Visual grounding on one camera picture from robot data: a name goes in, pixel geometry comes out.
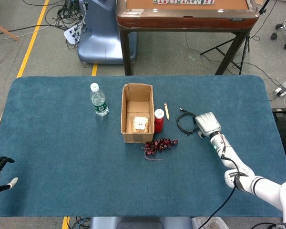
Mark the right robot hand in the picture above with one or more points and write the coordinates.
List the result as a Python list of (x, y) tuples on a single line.
[(208, 122)]

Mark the red ketchup bottle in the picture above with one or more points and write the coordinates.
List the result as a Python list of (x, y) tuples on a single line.
[(158, 124)]

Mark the dark red grape bunch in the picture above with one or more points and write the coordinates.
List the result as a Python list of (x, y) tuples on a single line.
[(159, 144)]

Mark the bagged sandwich snack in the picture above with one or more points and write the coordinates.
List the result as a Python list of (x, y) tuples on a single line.
[(140, 125)]

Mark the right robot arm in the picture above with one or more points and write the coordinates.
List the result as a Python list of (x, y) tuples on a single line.
[(264, 186)]

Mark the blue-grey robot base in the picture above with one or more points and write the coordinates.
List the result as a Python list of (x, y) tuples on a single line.
[(102, 43)]

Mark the open cardboard box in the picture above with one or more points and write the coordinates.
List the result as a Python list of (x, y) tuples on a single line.
[(137, 137)]

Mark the clear water bottle green label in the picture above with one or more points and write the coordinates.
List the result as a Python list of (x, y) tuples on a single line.
[(99, 102)]

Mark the blue table mat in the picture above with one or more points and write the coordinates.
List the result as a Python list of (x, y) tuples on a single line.
[(62, 143)]

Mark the grey floor power strip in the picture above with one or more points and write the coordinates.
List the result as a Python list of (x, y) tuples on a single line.
[(284, 87)]

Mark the black tripod stand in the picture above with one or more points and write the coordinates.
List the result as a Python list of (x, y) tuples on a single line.
[(247, 45)]

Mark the white plastic bin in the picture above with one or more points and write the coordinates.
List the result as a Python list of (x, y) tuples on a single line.
[(214, 224)]

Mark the brown mahjong table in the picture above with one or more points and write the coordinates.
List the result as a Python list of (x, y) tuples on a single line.
[(181, 22)]

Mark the grey-blue robot torso base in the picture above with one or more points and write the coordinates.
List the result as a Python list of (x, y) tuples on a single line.
[(138, 223)]

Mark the white mahjong tile row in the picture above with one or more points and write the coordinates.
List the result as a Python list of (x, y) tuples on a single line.
[(181, 2)]

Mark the wooden easel legs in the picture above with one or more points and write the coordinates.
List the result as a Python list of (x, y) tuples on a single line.
[(4, 30)]

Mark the white power strip with plugs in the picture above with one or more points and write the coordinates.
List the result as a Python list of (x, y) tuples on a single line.
[(70, 35)]

